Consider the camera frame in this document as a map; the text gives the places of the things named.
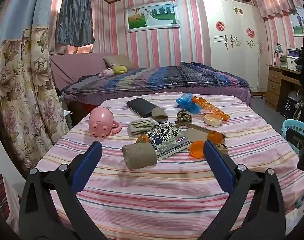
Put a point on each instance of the yellow plush toy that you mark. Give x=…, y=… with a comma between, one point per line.
x=120, y=70

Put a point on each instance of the grey curtain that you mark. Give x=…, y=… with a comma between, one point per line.
x=74, y=17

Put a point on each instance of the white box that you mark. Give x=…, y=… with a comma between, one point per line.
x=289, y=61

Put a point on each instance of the small cream bowl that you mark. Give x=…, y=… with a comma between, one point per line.
x=213, y=120

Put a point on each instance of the red plaid cloth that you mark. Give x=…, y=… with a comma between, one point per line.
x=2, y=192

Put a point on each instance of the small cardboard tube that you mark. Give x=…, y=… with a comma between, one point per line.
x=159, y=113

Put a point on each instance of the dark box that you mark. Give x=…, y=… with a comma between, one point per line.
x=288, y=108

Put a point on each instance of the beige pillow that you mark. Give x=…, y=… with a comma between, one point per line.
x=117, y=60

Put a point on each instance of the light blue plastic basket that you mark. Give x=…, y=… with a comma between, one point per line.
x=295, y=125

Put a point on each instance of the desk lamp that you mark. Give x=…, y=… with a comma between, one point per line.
x=277, y=48

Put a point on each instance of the wooden desk with drawers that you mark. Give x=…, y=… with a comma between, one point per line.
x=275, y=85

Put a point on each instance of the mauve sofa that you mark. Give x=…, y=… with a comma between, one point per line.
x=74, y=67

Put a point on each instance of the blue plastic bag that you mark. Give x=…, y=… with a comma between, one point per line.
x=189, y=103

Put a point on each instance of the pink pig cup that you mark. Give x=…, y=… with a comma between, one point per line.
x=100, y=120

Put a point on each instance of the framed wedding photo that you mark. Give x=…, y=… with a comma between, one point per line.
x=152, y=16

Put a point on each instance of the plaid blue purple blanket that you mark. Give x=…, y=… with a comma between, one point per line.
x=167, y=76

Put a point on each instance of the tan phone case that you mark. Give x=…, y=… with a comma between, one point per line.
x=194, y=130

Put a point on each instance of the small wall photo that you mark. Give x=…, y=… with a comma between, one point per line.
x=296, y=22

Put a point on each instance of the large cardboard tube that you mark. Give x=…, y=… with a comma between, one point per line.
x=139, y=155

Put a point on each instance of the floral curtain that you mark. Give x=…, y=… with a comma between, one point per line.
x=24, y=92

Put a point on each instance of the bed with purple sheet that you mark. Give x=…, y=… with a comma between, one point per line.
x=167, y=94

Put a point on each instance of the pink plush toy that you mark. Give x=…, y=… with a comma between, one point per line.
x=106, y=73

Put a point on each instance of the grey striped face mask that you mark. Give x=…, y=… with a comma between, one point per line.
x=139, y=127

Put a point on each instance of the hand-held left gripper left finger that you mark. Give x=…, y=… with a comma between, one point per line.
x=87, y=167

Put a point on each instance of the black phone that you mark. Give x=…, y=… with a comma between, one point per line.
x=142, y=106

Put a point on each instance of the pink striped tablecloth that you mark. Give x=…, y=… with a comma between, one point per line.
x=152, y=192

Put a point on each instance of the black and white snack packet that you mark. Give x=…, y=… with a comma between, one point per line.
x=167, y=140

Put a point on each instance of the white wardrobe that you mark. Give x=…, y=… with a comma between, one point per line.
x=231, y=62

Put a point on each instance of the orange snack wrapper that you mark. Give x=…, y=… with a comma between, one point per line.
x=213, y=109

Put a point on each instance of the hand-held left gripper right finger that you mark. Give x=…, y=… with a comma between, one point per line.
x=218, y=166

